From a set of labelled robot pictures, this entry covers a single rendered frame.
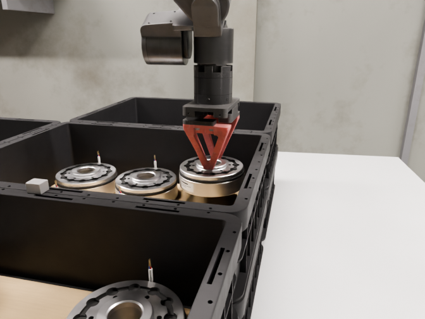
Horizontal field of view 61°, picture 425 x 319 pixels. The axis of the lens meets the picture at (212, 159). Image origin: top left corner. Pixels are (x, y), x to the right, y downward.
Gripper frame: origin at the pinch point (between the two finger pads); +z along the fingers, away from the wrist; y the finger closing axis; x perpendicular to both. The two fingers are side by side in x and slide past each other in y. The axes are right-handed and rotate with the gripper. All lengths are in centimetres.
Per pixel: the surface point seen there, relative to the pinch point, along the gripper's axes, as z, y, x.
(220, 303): -1.3, 33.0, 8.7
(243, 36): -20, -160, -22
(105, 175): 4.5, 0.5, -18.9
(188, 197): 7.3, -0.6, -4.3
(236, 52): -11, -160, -26
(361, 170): 19, -58, 32
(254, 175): -2.6, 12.0, 8.2
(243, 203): -2.5, 19.8, 8.1
